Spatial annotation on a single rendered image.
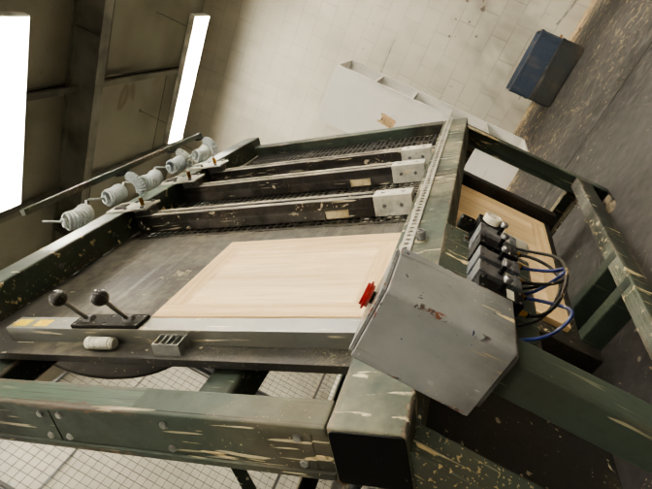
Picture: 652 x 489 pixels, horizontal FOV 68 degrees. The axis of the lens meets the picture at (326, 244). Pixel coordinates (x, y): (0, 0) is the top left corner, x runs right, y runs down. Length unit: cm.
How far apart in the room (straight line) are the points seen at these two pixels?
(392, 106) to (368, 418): 443
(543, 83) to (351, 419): 478
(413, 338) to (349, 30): 600
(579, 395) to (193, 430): 58
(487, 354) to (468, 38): 580
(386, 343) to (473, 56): 580
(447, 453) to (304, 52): 616
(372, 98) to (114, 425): 441
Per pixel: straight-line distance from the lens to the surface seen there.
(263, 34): 685
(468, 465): 78
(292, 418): 77
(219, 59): 715
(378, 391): 78
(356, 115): 510
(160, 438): 93
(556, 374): 68
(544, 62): 530
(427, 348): 61
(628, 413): 72
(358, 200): 158
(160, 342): 112
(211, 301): 124
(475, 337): 59
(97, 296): 114
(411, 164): 187
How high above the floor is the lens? 97
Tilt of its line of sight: 5 degrees up
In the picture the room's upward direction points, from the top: 63 degrees counter-clockwise
